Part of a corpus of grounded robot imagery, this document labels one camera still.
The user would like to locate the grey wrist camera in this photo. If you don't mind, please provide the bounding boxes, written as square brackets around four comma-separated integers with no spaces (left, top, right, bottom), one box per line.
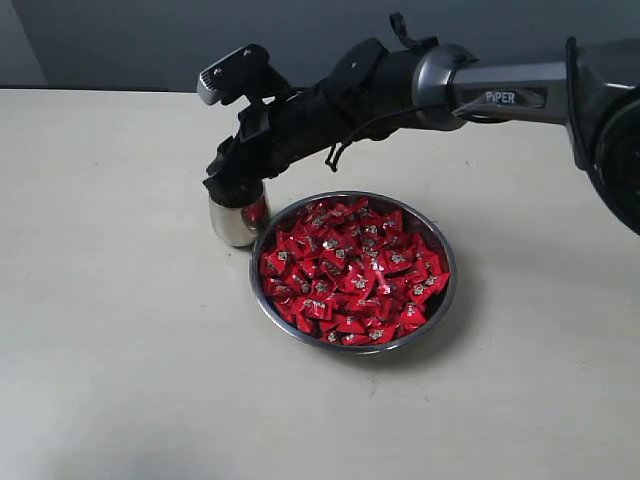
[196,44,270,106]

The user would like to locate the black cable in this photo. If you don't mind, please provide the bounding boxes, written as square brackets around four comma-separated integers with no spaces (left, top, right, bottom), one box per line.
[324,107,421,174]

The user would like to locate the small steel cup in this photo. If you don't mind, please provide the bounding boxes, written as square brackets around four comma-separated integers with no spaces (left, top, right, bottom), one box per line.
[209,183,271,248]

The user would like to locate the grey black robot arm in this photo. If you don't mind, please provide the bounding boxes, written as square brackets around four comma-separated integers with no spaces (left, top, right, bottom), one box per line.
[197,38,639,230]

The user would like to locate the round steel bowl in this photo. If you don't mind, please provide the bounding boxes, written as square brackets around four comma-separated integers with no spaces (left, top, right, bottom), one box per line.
[249,191,457,355]

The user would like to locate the red wrapped candy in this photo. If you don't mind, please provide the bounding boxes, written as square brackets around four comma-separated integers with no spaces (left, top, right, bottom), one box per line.
[265,244,303,273]
[334,314,366,334]
[383,248,414,275]
[398,302,427,334]
[295,297,333,322]

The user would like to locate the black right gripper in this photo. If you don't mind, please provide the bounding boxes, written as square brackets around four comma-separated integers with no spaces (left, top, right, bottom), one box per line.
[203,74,395,200]

